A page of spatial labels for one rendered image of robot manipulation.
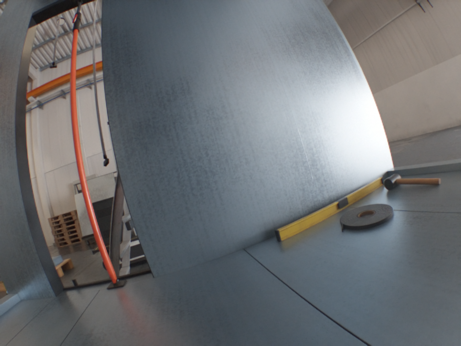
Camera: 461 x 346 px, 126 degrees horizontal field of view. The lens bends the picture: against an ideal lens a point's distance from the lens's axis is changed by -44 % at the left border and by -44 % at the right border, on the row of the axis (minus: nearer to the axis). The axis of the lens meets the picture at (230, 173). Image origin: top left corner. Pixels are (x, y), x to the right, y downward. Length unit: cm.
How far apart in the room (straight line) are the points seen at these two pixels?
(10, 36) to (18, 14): 23
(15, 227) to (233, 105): 125
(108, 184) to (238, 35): 494
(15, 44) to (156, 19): 99
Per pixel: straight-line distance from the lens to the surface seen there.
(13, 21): 195
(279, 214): 98
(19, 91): 141
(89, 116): 880
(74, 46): 134
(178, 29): 118
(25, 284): 132
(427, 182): 118
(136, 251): 251
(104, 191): 558
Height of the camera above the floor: 71
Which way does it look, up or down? level
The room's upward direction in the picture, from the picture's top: 17 degrees counter-clockwise
